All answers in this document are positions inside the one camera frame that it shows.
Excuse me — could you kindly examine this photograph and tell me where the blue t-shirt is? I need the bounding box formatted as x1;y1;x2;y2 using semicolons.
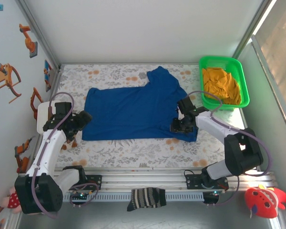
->
81;66;198;143

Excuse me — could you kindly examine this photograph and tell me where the brown white plush dog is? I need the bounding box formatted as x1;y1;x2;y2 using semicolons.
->
61;140;78;151

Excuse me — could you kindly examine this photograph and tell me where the white tissue box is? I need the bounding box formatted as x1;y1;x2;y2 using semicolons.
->
36;101;58;134

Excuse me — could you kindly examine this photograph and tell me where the yellow crumpled cloth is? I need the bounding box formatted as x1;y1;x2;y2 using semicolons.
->
202;67;242;105

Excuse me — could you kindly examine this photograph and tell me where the floral patterned tablecloth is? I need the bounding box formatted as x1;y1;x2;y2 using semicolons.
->
49;63;248;169

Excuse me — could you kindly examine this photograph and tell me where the green plastic basket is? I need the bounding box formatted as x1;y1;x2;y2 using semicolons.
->
198;55;250;111

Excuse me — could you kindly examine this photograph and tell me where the small circuit board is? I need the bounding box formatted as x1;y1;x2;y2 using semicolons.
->
203;190;220;205
70;190;91;201

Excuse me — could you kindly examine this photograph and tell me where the black white striped sock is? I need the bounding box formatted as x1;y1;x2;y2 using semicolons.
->
126;187;167;212

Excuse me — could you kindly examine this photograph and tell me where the pink plush pig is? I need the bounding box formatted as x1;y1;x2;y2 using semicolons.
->
0;187;21;214

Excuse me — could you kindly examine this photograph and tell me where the red plush fish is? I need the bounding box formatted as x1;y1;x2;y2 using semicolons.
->
244;185;286;219

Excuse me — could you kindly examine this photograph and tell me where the framed glass side panel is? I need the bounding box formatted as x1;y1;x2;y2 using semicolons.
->
250;0;286;148

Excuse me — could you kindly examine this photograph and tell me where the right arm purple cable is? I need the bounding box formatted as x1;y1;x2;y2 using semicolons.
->
184;90;272;207

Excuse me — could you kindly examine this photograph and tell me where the blue orange machine wall sticker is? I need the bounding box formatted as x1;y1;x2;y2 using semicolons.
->
44;59;52;93

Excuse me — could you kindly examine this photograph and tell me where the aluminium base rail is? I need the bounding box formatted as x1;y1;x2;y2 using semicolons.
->
15;167;278;191

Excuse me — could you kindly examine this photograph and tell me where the grey slotted cable duct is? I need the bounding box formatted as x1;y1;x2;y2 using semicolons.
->
61;192;205;203

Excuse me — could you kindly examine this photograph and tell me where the orange curved claw wall sticker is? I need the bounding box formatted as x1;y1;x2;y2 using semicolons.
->
0;63;22;104

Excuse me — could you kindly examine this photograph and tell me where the aluminium frame post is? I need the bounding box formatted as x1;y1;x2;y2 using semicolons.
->
15;0;62;71
233;0;278;60

